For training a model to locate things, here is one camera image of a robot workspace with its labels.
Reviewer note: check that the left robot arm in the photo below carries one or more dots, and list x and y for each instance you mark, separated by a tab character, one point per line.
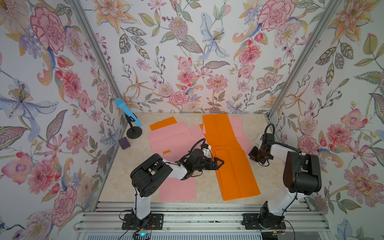
153	172

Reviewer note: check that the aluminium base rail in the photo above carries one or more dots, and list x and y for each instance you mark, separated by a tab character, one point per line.
190	217

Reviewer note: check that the left aluminium frame post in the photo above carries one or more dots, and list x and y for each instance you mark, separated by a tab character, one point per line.
92	39

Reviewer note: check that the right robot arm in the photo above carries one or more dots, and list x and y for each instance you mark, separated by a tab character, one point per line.
301	178

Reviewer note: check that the blue microphone on stand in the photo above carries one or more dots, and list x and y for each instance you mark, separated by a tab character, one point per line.
135	129

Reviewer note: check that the large pink paper sheet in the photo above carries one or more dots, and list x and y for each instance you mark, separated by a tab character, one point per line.
174	190

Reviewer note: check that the aluminium corner frame post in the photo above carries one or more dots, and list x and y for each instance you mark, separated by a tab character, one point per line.
326	16

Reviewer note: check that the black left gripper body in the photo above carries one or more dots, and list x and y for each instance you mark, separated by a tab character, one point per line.
202	165

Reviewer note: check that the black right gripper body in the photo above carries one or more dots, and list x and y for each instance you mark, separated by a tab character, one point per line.
256	154

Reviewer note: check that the white playing card box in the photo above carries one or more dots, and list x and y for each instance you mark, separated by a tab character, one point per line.
259	140

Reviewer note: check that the purple cube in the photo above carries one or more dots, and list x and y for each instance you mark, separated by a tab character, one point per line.
124	143

